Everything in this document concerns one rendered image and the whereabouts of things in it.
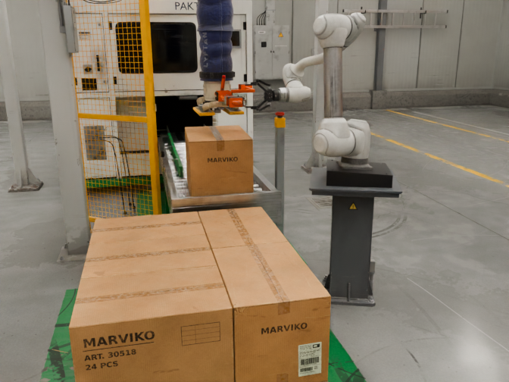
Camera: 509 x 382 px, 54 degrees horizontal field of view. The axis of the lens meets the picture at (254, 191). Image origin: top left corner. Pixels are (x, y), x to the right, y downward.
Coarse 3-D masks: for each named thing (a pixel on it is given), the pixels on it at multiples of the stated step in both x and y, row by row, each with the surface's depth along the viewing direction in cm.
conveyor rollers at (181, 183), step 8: (168, 144) 513; (176, 144) 508; (184, 144) 509; (168, 152) 471; (184, 152) 473; (184, 160) 439; (176, 168) 412; (184, 168) 406; (176, 176) 386; (184, 176) 387; (176, 184) 361; (184, 184) 362; (256, 184) 357; (184, 192) 344
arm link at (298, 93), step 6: (288, 84) 315; (294, 84) 312; (300, 84) 313; (294, 90) 309; (300, 90) 310; (306, 90) 311; (294, 96) 310; (300, 96) 310; (306, 96) 312; (294, 102) 314
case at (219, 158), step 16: (192, 128) 352; (208, 128) 352; (224, 128) 351; (240, 128) 351; (192, 144) 304; (208, 144) 305; (224, 144) 307; (240, 144) 309; (192, 160) 306; (208, 160) 308; (224, 160) 310; (240, 160) 312; (192, 176) 309; (208, 176) 311; (224, 176) 313; (240, 176) 315; (192, 192) 312; (208, 192) 314; (224, 192) 316; (240, 192) 317
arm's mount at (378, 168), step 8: (328, 160) 306; (336, 160) 307; (328, 168) 281; (336, 168) 282; (376, 168) 287; (384, 168) 288; (328, 176) 276; (336, 176) 275; (344, 176) 275; (352, 176) 274; (360, 176) 273; (368, 176) 273; (376, 176) 272; (384, 176) 271; (392, 176) 271; (328, 184) 277; (336, 184) 276; (344, 184) 276; (352, 184) 275; (360, 184) 275; (368, 184) 274; (376, 184) 273; (384, 184) 273
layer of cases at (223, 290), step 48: (96, 240) 256; (144, 240) 256; (192, 240) 255; (240, 240) 255; (96, 288) 205; (144, 288) 205; (192, 288) 205; (240, 288) 204; (288, 288) 204; (96, 336) 180; (144, 336) 184; (192, 336) 189; (240, 336) 193; (288, 336) 198
